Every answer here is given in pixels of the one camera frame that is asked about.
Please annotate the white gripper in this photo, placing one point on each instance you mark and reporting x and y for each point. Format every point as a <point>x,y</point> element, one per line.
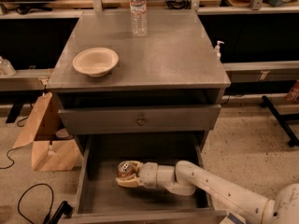
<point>148,174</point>

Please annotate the orange soda can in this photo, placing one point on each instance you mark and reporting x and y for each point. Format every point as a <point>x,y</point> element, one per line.
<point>125,168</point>

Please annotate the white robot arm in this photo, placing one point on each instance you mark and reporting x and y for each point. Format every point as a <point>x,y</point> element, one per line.
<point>185,177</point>

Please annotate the open grey drawer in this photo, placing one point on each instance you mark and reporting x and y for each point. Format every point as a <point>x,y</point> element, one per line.
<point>100,200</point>

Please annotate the closed upper grey drawer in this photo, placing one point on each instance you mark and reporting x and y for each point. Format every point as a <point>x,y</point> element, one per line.
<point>140,119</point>

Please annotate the grey drawer cabinet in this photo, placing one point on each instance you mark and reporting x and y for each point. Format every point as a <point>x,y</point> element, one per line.
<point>173,65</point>

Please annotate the brown cardboard box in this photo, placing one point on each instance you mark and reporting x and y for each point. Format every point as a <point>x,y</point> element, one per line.
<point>49,153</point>

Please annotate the white paper bowl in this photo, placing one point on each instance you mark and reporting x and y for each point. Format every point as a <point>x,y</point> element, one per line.
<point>95,62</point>

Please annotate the white pump dispenser bottle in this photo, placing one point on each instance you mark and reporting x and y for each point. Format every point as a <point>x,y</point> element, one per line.
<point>218,49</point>

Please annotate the black metal stand leg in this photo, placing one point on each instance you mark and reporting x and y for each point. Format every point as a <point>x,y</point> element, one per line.
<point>283,120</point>

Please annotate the clear plastic water bottle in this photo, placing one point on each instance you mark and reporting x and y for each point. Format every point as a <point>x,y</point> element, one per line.
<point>138,10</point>

